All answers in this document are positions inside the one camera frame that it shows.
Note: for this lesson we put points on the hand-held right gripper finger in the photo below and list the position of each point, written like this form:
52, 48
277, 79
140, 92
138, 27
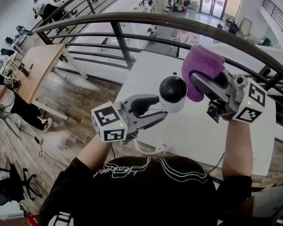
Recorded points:
210, 88
227, 74

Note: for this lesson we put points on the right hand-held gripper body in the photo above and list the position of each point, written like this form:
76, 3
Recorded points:
247, 95

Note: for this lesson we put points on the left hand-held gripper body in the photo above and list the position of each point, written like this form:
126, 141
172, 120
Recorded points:
108, 116

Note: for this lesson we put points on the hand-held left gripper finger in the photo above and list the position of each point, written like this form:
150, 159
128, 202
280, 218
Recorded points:
151, 120
141, 103

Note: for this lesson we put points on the purple cloth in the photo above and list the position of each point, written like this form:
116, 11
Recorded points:
200, 60

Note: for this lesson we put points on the white dome camera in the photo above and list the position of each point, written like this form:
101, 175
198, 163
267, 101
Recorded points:
173, 91

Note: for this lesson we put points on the person's right forearm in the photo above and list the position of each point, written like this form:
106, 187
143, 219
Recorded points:
238, 149

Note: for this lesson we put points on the person's left forearm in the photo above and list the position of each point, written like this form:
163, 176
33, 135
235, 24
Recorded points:
94, 152

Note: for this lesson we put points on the glass entrance doors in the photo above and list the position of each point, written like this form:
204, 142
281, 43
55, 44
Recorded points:
217, 1

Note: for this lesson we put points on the black metal railing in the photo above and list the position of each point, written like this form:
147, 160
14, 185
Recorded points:
136, 15
274, 12
89, 3

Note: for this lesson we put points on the person's black printed t-shirt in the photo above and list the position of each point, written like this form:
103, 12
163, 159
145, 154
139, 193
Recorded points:
132, 196

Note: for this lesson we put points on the wooden table with white legs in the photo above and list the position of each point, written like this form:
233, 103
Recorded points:
40, 65

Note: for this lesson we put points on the clothes rack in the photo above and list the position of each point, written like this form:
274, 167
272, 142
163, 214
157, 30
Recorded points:
177, 0

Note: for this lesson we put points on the black office chair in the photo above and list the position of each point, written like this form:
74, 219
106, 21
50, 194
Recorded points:
4, 189

